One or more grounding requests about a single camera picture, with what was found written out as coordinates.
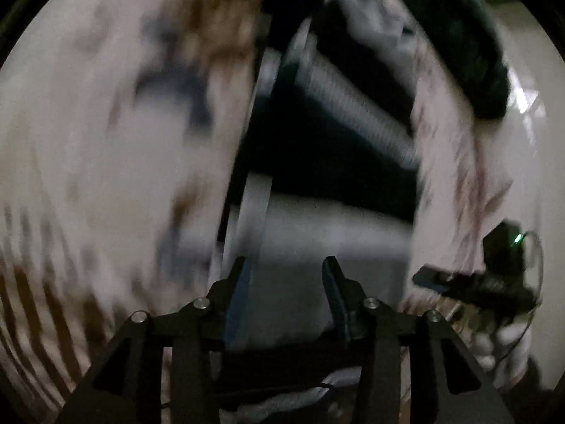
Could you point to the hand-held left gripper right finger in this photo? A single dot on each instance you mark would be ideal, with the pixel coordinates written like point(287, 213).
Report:
point(337, 309)

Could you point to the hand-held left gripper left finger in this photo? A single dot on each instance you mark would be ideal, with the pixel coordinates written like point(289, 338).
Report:
point(238, 304)

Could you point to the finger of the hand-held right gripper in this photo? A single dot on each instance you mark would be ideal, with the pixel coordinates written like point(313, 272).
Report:
point(428, 278)

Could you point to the striped knit sweater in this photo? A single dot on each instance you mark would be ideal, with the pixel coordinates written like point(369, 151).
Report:
point(331, 229)

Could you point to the person's right hand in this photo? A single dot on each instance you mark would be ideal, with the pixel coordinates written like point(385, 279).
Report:
point(485, 344)

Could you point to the white headboard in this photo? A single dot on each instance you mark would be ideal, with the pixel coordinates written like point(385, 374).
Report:
point(525, 150)

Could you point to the floral bed sheet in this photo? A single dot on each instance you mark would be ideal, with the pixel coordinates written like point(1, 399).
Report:
point(110, 163)

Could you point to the dark green garment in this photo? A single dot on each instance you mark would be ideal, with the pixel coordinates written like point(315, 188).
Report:
point(463, 44)

